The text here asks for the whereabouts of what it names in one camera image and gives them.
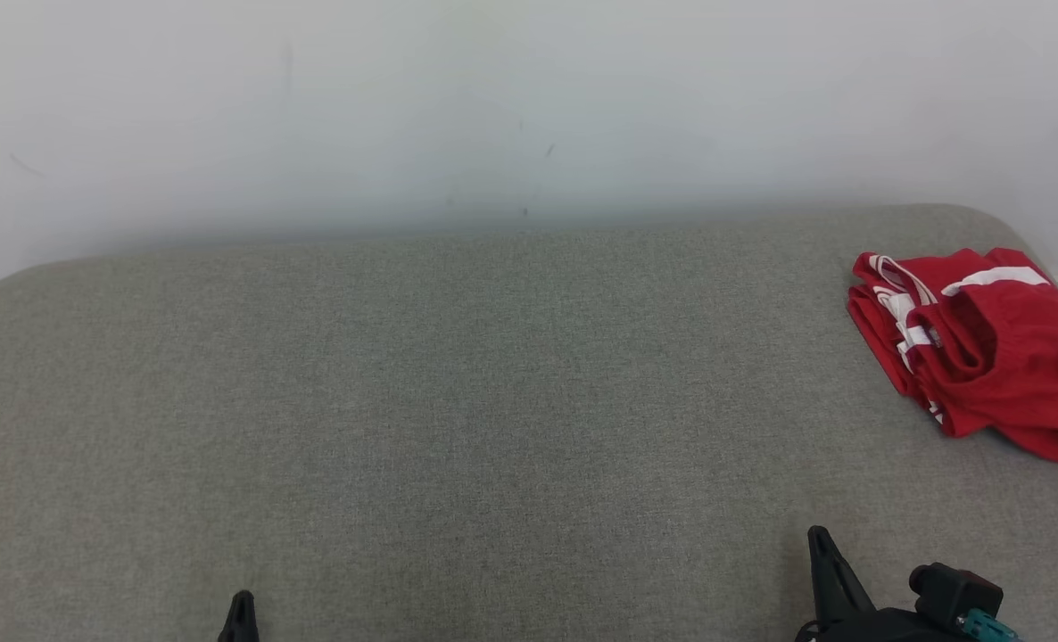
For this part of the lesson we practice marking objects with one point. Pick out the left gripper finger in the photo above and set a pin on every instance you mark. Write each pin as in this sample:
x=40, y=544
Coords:
x=233, y=629
x=249, y=629

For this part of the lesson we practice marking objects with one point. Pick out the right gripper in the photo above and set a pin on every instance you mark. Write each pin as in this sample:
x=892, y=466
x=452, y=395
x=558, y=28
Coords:
x=895, y=627

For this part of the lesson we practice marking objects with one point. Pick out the red shorts white panel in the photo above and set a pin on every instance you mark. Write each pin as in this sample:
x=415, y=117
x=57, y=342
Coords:
x=1020, y=374

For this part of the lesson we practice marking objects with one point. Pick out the grey fabric sofa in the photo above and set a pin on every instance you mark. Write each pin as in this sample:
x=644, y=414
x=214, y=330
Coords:
x=493, y=401

